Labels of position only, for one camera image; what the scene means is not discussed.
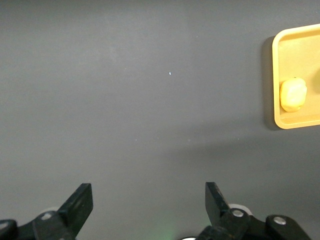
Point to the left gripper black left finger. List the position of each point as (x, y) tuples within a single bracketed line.
[(72, 212)]

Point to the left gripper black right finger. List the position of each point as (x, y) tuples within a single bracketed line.
[(217, 212)]

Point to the yellow plastic tray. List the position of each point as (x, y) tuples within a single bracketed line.
[(295, 55)]

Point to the yellow potato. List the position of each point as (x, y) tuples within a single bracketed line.
[(292, 95)]

